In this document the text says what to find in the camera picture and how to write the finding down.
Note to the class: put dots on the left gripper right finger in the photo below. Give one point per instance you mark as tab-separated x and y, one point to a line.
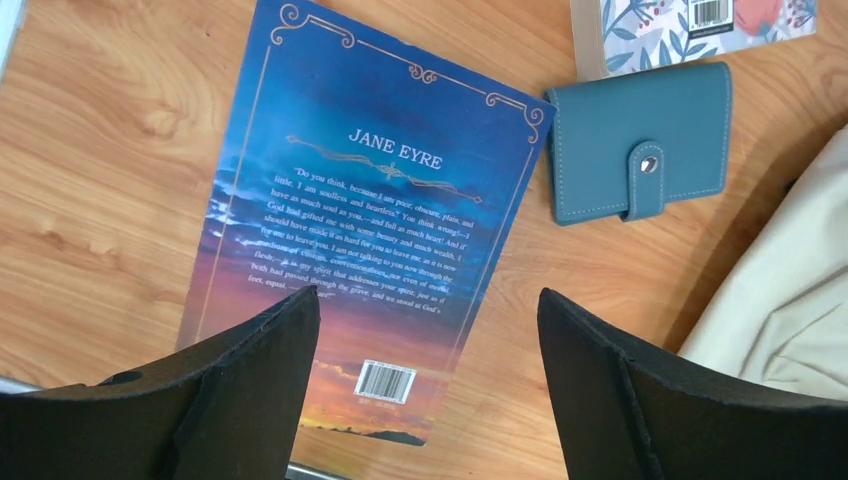
627	409

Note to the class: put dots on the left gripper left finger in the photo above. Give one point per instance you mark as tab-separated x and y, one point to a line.
227	407

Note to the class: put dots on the beige canvas backpack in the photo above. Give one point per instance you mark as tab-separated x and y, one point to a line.
779	319

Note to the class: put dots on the blue leather wallet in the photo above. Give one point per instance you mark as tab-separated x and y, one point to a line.
628	146

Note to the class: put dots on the blue Jane Eyre book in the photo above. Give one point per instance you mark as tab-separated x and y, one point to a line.
383	175

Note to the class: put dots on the floral cover book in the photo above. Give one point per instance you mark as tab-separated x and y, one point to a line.
620	37

